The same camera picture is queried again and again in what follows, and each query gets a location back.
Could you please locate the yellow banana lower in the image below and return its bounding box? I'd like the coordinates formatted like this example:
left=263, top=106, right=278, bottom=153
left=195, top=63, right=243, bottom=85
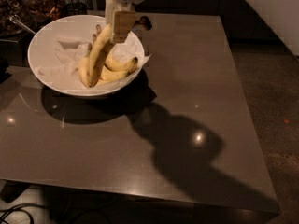
left=100, top=66, right=128, bottom=81

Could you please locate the white bowl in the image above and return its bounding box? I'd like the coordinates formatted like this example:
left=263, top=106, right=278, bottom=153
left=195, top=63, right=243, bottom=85
left=27, top=15, right=138, bottom=98

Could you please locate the yellow banana back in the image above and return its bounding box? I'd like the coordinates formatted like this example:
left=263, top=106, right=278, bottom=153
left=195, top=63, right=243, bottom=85
left=78, top=24, right=102, bottom=87

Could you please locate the glass jar of snacks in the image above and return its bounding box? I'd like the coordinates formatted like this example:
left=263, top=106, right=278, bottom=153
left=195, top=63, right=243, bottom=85
left=24, top=0, right=64, bottom=21

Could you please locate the dark cup with utensils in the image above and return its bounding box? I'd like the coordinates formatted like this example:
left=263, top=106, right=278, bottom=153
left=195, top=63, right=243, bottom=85
left=65, top=0, right=87, bottom=16

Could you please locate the glass bowl of snacks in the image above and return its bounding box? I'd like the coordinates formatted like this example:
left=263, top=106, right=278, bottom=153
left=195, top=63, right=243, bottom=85
left=0, top=0, right=34, bottom=37

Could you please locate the long yellow top banana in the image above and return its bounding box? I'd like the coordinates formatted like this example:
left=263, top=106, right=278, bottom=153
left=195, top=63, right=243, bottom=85
left=88, top=24, right=116, bottom=87

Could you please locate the yellow banana right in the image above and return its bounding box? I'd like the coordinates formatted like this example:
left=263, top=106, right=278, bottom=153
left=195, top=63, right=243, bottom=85
left=105, top=55, right=138, bottom=73

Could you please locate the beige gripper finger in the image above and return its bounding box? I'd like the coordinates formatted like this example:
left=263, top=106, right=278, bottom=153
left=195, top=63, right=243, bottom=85
left=105, top=0, right=115, bottom=24
left=111, top=11, right=136, bottom=44

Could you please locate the metal spoon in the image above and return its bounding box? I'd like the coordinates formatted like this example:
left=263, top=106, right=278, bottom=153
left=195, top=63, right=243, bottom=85
left=9, top=15, right=36, bottom=35

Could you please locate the black floor cable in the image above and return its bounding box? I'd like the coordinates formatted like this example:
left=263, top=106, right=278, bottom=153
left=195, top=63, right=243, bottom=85
left=0, top=203, right=36, bottom=224

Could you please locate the white paper liner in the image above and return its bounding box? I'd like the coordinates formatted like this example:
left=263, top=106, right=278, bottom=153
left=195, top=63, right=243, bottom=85
left=34, top=25, right=149, bottom=97

